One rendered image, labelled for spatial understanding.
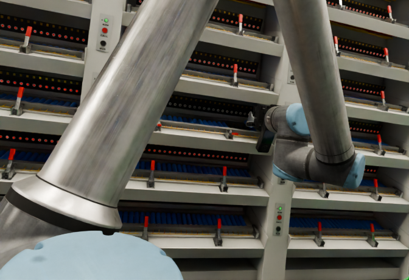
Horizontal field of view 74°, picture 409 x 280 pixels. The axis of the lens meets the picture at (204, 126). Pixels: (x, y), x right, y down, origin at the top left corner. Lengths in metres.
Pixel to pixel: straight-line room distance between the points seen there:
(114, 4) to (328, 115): 0.75
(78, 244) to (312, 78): 0.47
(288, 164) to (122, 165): 0.52
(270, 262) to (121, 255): 0.93
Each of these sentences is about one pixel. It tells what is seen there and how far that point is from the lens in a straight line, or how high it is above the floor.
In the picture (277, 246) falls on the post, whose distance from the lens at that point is 1.16.
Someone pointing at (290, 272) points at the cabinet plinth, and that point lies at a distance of 1.28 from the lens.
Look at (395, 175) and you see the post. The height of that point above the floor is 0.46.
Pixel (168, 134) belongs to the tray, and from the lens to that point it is 0.94.
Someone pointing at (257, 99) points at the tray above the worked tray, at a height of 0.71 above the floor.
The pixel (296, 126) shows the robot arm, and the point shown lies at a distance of 0.78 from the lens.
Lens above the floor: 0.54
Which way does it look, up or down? 3 degrees up
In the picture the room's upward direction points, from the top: 6 degrees clockwise
